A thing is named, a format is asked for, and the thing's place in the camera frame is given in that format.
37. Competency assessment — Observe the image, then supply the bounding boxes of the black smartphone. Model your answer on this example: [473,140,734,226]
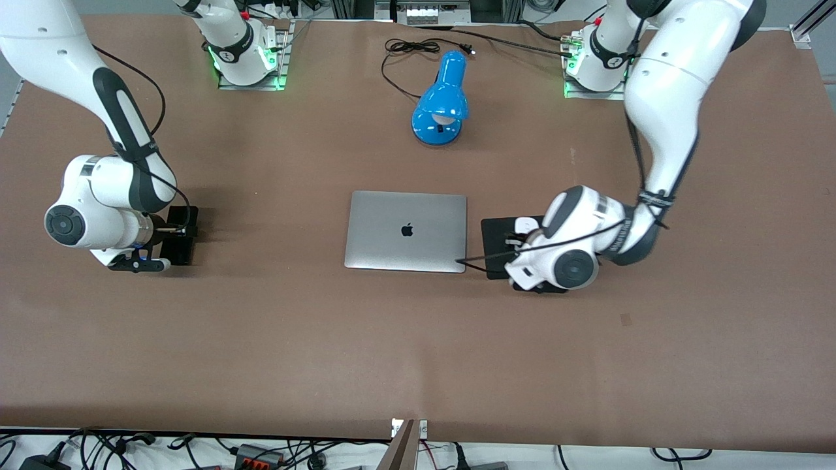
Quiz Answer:
[160,207,199,266]

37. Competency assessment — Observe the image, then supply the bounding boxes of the black mouse pad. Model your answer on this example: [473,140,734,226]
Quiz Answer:
[481,215,569,281]

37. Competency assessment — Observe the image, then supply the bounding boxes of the silver laptop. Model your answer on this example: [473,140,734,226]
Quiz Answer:
[344,191,468,274]

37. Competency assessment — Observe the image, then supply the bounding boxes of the blue desk lamp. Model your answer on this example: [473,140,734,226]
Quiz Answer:
[411,50,470,147]

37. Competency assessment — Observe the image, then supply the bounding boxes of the black power adapter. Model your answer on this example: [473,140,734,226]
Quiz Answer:
[18,452,71,470]

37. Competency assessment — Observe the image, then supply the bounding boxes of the grey box with orange switches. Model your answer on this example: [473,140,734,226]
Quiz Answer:
[234,443,286,470]

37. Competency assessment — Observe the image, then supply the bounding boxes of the white power strip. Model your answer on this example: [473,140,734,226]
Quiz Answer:
[405,2,472,25]

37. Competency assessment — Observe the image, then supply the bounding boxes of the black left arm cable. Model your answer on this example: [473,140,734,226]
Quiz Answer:
[455,16,671,274]

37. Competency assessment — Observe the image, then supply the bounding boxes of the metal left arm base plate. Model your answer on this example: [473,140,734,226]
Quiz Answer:
[563,29,633,101]

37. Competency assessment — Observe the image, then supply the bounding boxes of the small metal bracket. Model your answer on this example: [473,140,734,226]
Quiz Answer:
[391,418,429,439]

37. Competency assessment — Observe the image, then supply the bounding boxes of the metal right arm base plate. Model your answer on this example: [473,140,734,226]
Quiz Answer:
[217,20,292,91]

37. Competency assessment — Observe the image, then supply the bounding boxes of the thick black table cable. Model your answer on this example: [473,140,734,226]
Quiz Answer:
[418,23,579,59]

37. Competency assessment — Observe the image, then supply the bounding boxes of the wooden post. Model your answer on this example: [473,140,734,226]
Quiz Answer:
[376,419,419,470]

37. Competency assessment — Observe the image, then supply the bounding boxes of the black lamp power cord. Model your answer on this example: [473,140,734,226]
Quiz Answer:
[381,38,475,100]

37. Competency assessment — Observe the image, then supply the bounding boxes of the aluminium frame rack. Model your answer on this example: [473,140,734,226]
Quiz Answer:
[330,0,400,22]

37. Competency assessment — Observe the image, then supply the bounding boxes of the aluminium profile bracket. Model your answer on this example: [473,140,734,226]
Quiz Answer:
[790,0,836,50]

